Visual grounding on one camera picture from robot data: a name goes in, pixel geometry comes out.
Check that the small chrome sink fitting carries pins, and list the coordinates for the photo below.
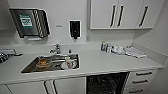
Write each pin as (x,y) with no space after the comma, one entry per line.
(69,51)

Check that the small blue bottle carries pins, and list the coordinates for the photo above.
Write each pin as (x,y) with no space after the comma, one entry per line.
(103,47)

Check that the white cup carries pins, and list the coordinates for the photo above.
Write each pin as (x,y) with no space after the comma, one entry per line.
(70,63)

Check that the small white bottle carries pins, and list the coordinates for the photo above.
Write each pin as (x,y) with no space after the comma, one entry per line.
(108,48)

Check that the white bowl stack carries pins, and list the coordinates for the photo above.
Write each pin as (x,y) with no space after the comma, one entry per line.
(117,49)

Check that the orange bowl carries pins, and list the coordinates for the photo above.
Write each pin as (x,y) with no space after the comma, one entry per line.
(42,63)

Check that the steel kitchen sink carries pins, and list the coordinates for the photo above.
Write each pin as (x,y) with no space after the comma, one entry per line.
(30,68)

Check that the steel paper towel dispenser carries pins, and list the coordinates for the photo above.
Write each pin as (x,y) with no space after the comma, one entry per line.
(28,22)

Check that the white sink base cabinet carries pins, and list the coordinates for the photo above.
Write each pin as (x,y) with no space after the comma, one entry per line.
(30,88)

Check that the white wall outlet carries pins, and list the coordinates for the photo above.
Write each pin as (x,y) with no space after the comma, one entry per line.
(88,38)

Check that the black wall soap dispenser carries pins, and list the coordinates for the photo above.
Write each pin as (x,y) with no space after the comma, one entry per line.
(74,29)

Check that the small wall label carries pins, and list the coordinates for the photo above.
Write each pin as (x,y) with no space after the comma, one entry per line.
(59,25)

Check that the white three-door wall cabinet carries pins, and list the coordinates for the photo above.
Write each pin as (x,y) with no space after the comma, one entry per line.
(100,15)

